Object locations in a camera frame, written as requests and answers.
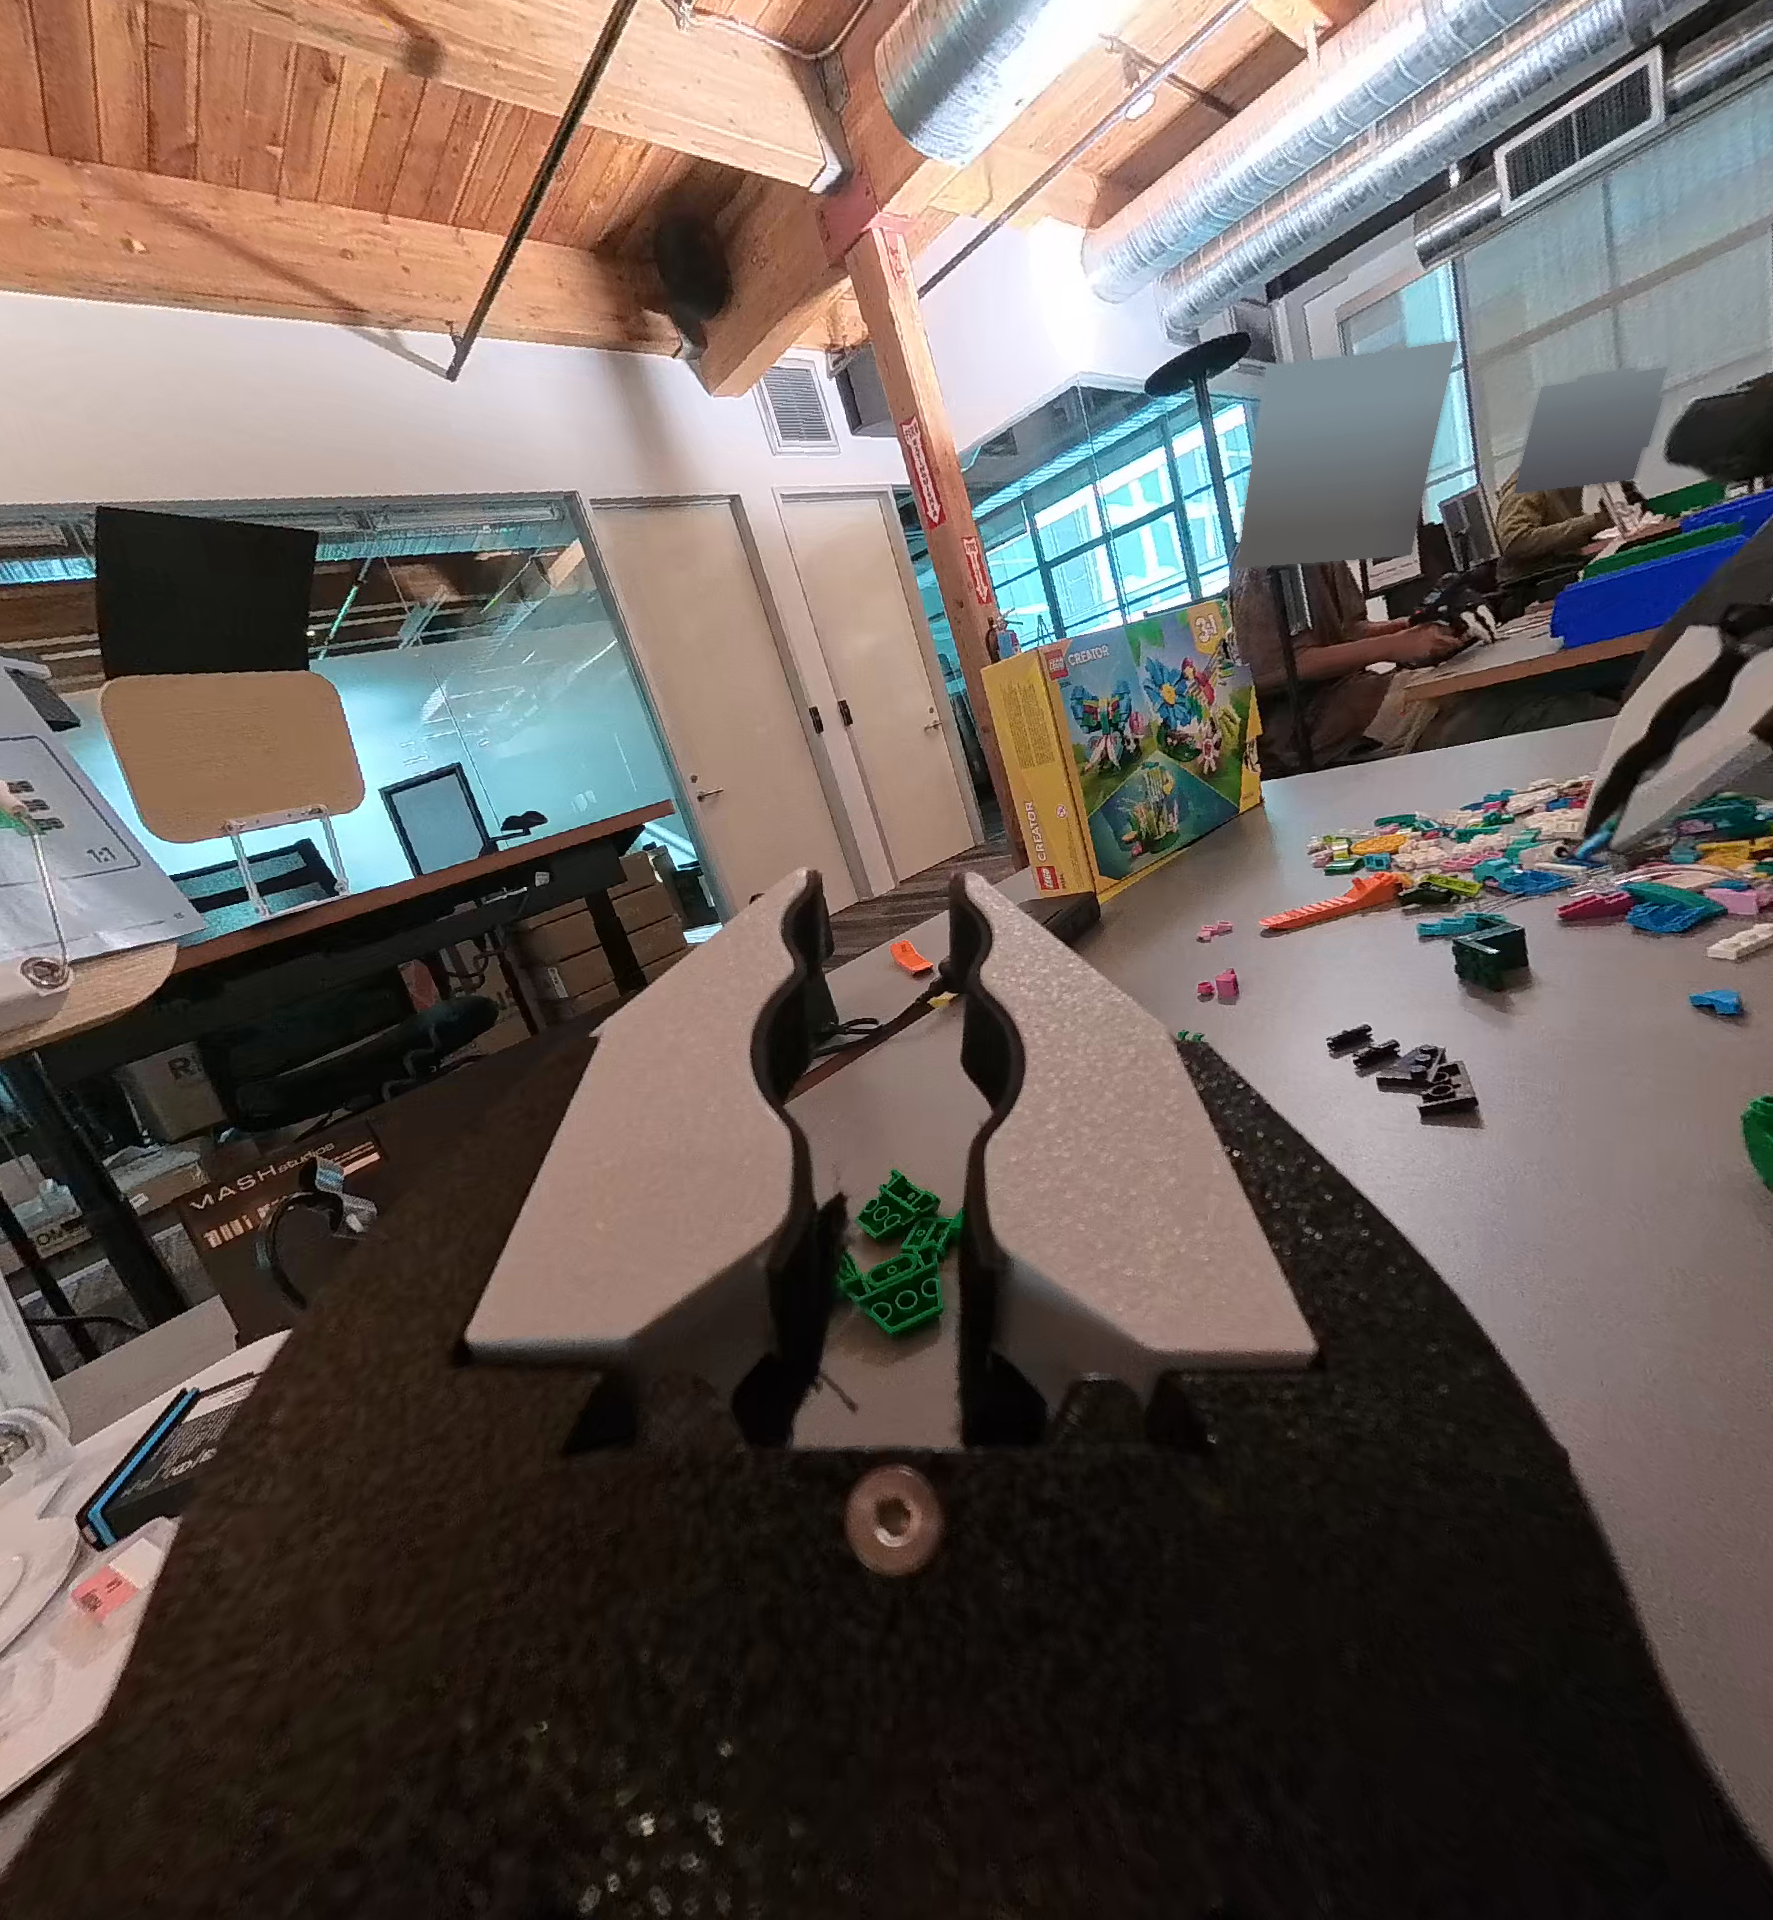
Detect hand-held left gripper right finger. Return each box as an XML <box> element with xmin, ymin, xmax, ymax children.
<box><xmin>947</xmin><ymin>871</ymin><xmax>1325</xmax><ymax>1446</ymax></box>

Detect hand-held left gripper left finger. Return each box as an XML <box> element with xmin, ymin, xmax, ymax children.
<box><xmin>460</xmin><ymin>865</ymin><xmax>846</xmax><ymax>1446</ymax></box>

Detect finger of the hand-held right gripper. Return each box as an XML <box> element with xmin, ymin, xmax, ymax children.
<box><xmin>1572</xmin><ymin>621</ymin><xmax>1731</xmax><ymax>860</ymax></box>
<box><xmin>1603</xmin><ymin>632</ymin><xmax>1773</xmax><ymax>852</ymax></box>

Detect pile of colourful bricks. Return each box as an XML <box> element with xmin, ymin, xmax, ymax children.
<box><xmin>1307</xmin><ymin>772</ymin><xmax>1773</xmax><ymax>941</ymax></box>

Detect long dark wood desk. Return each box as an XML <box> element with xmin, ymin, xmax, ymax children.
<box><xmin>0</xmin><ymin>799</ymin><xmax>678</xmax><ymax>1323</ymax></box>

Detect blue storage bin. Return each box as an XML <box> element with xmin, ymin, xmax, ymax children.
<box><xmin>1548</xmin><ymin>477</ymin><xmax>1773</xmax><ymax>651</ymax></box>

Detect stack of cardboard boxes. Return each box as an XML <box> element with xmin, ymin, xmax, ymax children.
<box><xmin>502</xmin><ymin>852</ymin><xmax>693</xmax><ymax>1038</ymax></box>

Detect pile of green bricks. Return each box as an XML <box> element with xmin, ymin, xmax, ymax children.
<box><xmin>828</xmin><ymin>1166</ymin><xmax>967</xmax><ymax>1338</ymax></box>

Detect black office chair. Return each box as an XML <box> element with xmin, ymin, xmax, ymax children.
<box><xmin>195</xmin><ymin>995</ymin><xmax>500</xmax><ymax>1130</ymax></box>

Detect orange brick separator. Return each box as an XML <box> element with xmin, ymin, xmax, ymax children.
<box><xmin>1258</xmin><ymin>873</ymin><xmax>1411</xmax><ymax>936</ymax></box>

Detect dark cardboard box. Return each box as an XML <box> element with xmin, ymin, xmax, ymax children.
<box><xmin>171</xmin><ymin>1117</ymin><xmax>384</xmax><ymax>1345</ymax></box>

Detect ceiling vent grille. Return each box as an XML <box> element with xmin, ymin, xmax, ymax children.
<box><xmin>1492</xmin><ymin>45</ymin><xmax>1668</xmax><ymax>216</ymax></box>

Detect black monitor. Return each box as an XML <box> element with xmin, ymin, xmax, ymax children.
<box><xmin>379</xmin><ymin>763</ymin><xmax>494</xmax><ymax>880</ymax></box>

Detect colourful toy box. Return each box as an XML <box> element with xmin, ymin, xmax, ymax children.
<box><xmin>978</xmin><ymin>601</ymin><xmax>1267</xmax><ymax>907</ymax></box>

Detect white door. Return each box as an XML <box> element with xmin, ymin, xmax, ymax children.
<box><xmin>773</xmin><ymin>487</ymin><xmax>978</xmax><ymax>889</ymax></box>
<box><xmin>586</xmin><ymin>494</ymin><xmax>860</xmax><ymax>912</ymax></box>

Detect long silver air ducts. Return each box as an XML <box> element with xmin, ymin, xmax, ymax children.
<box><xmin>1080</xmin><ymin>0</ymin><xmax>1773</xmax><ymax>341</ymax></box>

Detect wood panel book stand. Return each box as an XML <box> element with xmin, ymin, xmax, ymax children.
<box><xmin>98</xmin><ymin>671</ymin><xmax>366</xmax><ymax>920</ymax></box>

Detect black floor lamp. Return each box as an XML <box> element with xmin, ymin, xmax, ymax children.
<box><xmin>1145</xmin><ymin>331</ymin><xmax>1255</xmax><ymax>401</ymax></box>

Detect black battery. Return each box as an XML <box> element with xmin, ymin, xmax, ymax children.
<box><xmin>76</xmin><ymin>1382</ymin><xmax>260</xmax><ymax>1550</ymax></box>

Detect instruction booklet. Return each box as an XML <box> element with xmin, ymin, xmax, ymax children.
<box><xmin>0</xmin><ymin>652</ymin><xmax>208</xmax><ymax>981</ymax></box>

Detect black square panel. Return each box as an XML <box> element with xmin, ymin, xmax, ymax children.
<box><xmin>92</xmin><ymin>505</ymin><xmax>319</xmax><ymax>681</ymax></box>

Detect dark ceiling speaker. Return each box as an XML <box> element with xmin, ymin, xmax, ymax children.
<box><xmin>650</xmin><ymin>206</ymin><xmax>732</xmax><ymax>351</ymax></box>

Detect black ceiling rod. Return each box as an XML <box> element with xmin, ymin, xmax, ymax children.
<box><xmin>447</xmin><ymin>0</ymin><xmax>640</xmax><ymax>384</ymax></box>

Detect black cable loop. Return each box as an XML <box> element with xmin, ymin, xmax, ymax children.
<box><xmin>257</xmin><ymin>1163</ymin><xmax>378</xmax><ymax>1279</ymax></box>

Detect wooden post with red signs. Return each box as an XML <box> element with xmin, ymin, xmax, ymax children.
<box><xmin>823</xmin><ymin>195</ymin><xmax>1031</xmax><ymax>873</ymax></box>

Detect wall vent grille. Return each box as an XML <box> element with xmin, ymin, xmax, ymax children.
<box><xmin>754</xmin><ymin>357</ymin><xmax>840</xmax><ymax>457</ymax></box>

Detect wide silver air duct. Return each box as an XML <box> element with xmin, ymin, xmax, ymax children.
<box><xmin>871</xmin><ymin>0</ymin><xmax>1173</xmax><ymax>168</ymax></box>

